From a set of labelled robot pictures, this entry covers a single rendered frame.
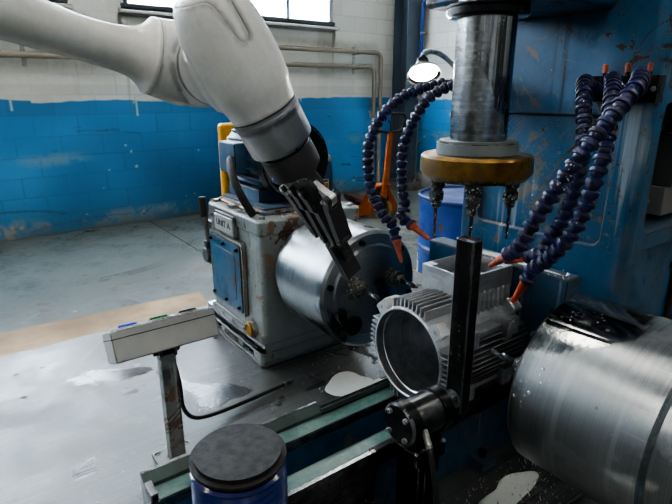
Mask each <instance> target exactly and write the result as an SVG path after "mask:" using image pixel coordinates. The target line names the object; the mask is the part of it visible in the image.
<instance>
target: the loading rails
mask: <svg viewBox="0 0 672 504"><path fill-rule="evenodd" d="M510 389H511V383H509V382H507V383H505V384H503V385H501V384H499V383H497V382H495V381H494V386H492V387H490V388H488V389H486V390H484V391H482V392H480V393H479V392H477V391H476V390H475V396H474V399H473V400H471V401H469V410H468V411H466V412H464V413H462V414H458V413H456V416H455V420H454V422H453V424H452V425H450V426H449V427H447V428H445V429H443V430H440V431H435V432H437V433H438V434H440V435H441V436H442V437H444V438H445V439H446V444H445V454H443V455H441V456H440V457H438V471H437V478H438V481H439V480H440V479H442V478H444V477H445V476H447V475H449V474H450V473H452V472H454V471H455V470H457V469H458V468H460V467H462V466H463V465H465V464H468V465H470V466H471V467H473V468H474V469H475V470H477V471H478V472H480V473H483V472H485V471H486V470H488V469H490V468H491V467H493V466H494V465H495V464H496V456H495V455H494V454H492V453H491V452H489V451H488V450H490V449H491V448H493V447H495V446H496V445H498V444H500V443H501V442H503V441H504V440H505V434H506V425H507V411H508V400H509V394H510ZM397 399H400V397H397V393H395V394H393V389H392V390H390V381H389V380H388V378H385V379H383V380H380V381H378V382H376V383H373V384H371V385H368V386H366V387H364V388H361V389H359V390H356V391H354V392H351V393H349V394H347V395H344V396H342V397H339V398H337V399H335V400H332V401H330V402H327V403H325V404H322V405H320V406H318V404H317V402H315V401H313V402H311V403H309V404H306V405H304V406H301V407H299V408H296V409H294V410H291V411H289V412H286V413H284V414H281V415H279V416H276V417H274V418H271V419H269V420H267V421H264V422H262V423H259V424H257V425H261V426H264V427H267V428H269V429H271V430H273V431H274V432H276V433H277V434H278V435H280V436H281V438H282V439H283V440H284V442H285V445H286V457H287V485H288V504H395V498H396V474H397V456H396V455H395V454H394V453H392V452H391V443H392V437H391V435H390V433H387V432H386V428H387V427H386V424H385V417H384V415H385V408H386V406H387V405H388V404H389V403H391V402H393V401H395V400H397ZM190 453H191V451H190V452H188V453H185V454H183V455H180V456H178V457H175V458H173V459H170V460H168V461H165V462H163V463H160V464H158V465H155V466H153V467H150V468H148V469H146V470H143V471H141V472H140V480H141V487H142V495H143V502H144V504H193V502H192V490H191V482H190V471H189V470H190V469H189V457H190Z"/></svg>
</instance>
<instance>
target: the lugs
mask: <svg viewBox="0 0 672 504"><path fill-rule="evenodd" d="M512 297H513V296H511V297H509V298H507V299H505V300H504V302H503V307H504V308H505V310H506V311H507V312H510V313H515V312H516V311H518V310H520V309H521V308H522V306H521V304H520V302H519V301H518V300H517V301H516V302H515V303H514V304H513V303H511V299H512ZM392 305H393V297H389V298H385V299H383V300H382V301H380V302H379V303H378V304H377V307H378V309H379V311H380V313H381V315H382V314H383V313H384V312H385V311H386V310H388V309H389V308H391V307H392ZM428 330H429V332H430V334H431V336H432V338H433V340H434V342H439V341H441V340H444V339H446V338H447V337H449V336H450V330H449V328H448V327H447V325H446V323H445V321H441V322H438V323H435V324H433V325H432V326H431V327H429V328H428ZM375 368H376V370H377V373H378V375H379V377H380V379H383V378H386V375H385V373H384V372H383V370H382V367H381V365H380V364H378V365H377V366H375Z"/></svg>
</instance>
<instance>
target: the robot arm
mask: <svg viewBox="0 0 672 504"><path fill-rule="evenodd" d="M173 14H174V20H170V19H163V18H156V17H149V18H148V19H147V20H146V21H145V22H143V23H142V24H139V25H136V26H124V25H118V24H113V23H108V22H104V21H101V20H97V19H94V18H90V17H87V16H84V15H81V14H79V13H76V12H74V11H71V10H69V9H66V8H64V7H62V6H59V5H57V4H55V3H52V2H50V1H48V0H0V40H3V41H7V42H11V43H15V44H19V45H22V46H26V47H30V48H34V49H38V50H42V51H45V52H49V53H53V54H57V55H61V56H64V57H68V58H72V59H75V60H79V61H82V62H86V63H89V64H93V65H96V66H100V67H103V68H106V69H110V70H113V71H115V72H118V73H121V74H123V75H125V76H127V77H128V78H130V79H131V80H132V81H133V82H134V83H135V84H136V86H137V87H138V89H139V91H140V92H141V93H142V94H146V95H149V96H152V97H155V98H158V99H161V100H163V101H166V102H169V103H171V104H174V105H179V106H184V105H185V106H190V107H213V108H214V109H215V110H216V111H217V112H220V113H223V114H224V115H225V116H226V117H227V118H228V119H229V120H230V122H231V123H232V125H233V126H234V128H235V131H236V133H237V134H238V135H239V136H240V138H241V140H242V141H243V143H244V145H245V146H246V148H247V150H248V151H249V153H250V155H251V157H252V158H253V159H254V160H256V161H259V162H261V163H262V165H263V167H264V169H265V170H266V172H267V174H268V175H269V177H270V179H271V181H272V182H273V183H275V184H278V185H281V186H280V187H279V190H280V192H281V193H282V194H283V195H284V196H285V197H286V198H287V199H288V201H289V202H290V203H291V205H292V206H293V208H294V209H295V211H296V212H297V214H298V215H299V216H300V218H301V219H302V221H303V222H304V224H305V225H306V226H307V228H308V229H309V231H310V232H311V234H312V235H313V237H315V238H318V237H319V238H320V240H321V242H322V243H324V244H326V245H325V246H326V248H327V250H328V252H329V254H330V255H331V257H332V259H333V261H334V262H335V264H336V266H337V268H338V270H339V271H340V273H341V275H342V277H343V278H346V279H348V280H349V279H350V278H352V277H353V276H354V275H355V274H356V273H357V272H358V271H359V270H360V269H361V266H360V265H359V263H358V261H357V259H356V257H355V255H354V253H353V251H352V249H351V247H350V245H349V244H348V242H347V241H349V240H350V239H351V238H352V233H351V230H350V228H349V224H348V221H347V219H346V216H345V213H344V210H343V207H342V204H341V193H340V192H339V190H338V189H336V188H335V189H334V190H332V191H330V190H329V189H327V188H326V187H325V183H324V180H323V179H322V177H321V176H320V175H319V173H318V172H317V171H316V169H317V165H318V163H319V159H320V157H319V154H318V152H317V150H316V148H315V146H314V144H313V142H312V140H311V138H310V136H309V135H310V132H311V126H310V124H309V122H308V120H307V118H306V116H305V114H304V112H303V110H302V108H301V106H300V104H299V101H298V98H297V96H296V95H295V94H294V91H293V89H292V87H291V83H290V80H289V73H288V69H287V66H286V64H285V61H284V58H283V56H282V54H281V52H280V49H279V47H278V45H277V43H276V41H275V39H274V37H273V35H272V33H271V31H270V29H269V28H268V26H267V24H266V22H265V21H264V19H263V17H262V16H261V14H260V13H259V11H258V10H257V8H256V7H255V6H254V4H253V3H252V1H251V0H177V2H176V3H175V4H174V7H173Z"/></svg>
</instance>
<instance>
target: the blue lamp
mask: <svg viewBox="0 0 672 504"><path fill-rule="evenodd" d="M190 482H191V490H192V502H193V504H288V485H287V457H286V460H285V463H284V465H283V467H282V468H281V469H280V471H279V472H278V473H277V474H276V475H275V476H274V477H272V478H271V479H270V480H268V481H267V482H265V483H263V484H261V485H259V486H257V487H256V489H253V490H250V491H246V492H241V493H225V492H222V491H217V490H213V489H210V488H207V487H205V486H203V485H201V484H200V483H198V482H197V481H196V480H195V479H194V478H193V477H192V475H191V473H190Z"/></svg>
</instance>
